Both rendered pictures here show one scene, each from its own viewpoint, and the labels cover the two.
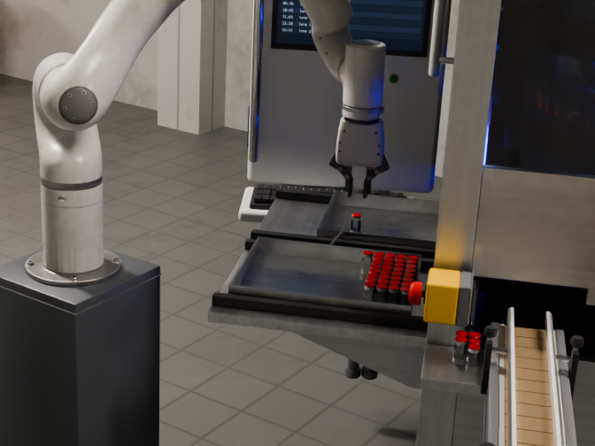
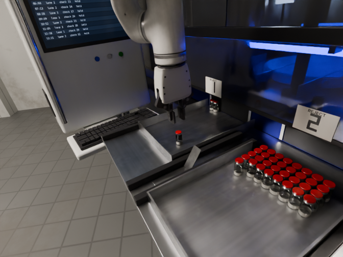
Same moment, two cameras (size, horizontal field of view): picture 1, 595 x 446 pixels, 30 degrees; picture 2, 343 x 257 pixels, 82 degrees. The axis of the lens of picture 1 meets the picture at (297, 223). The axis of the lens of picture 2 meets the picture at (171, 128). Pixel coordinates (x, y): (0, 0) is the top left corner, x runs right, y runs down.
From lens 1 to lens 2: 1.92 m
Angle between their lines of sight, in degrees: 34
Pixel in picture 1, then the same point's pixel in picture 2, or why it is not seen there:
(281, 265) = (184, 206)
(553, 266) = not seen: outside the picture
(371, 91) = (182, 34)
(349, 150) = (171, 91)
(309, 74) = (75, 63)
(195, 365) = (65, 205)
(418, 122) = (137, 73)
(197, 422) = (84, 234)
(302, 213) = (131, 144)
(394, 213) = not seen: hidden behind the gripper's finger
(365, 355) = not seen: hidden behind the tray
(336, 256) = (205, 170)
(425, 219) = (191, 116)
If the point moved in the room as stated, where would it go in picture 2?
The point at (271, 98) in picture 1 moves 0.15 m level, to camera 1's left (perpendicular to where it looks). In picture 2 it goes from (58, 84) to (18, 94)
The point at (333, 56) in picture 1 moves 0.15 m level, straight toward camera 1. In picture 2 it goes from (130, 16) to (168, 11)
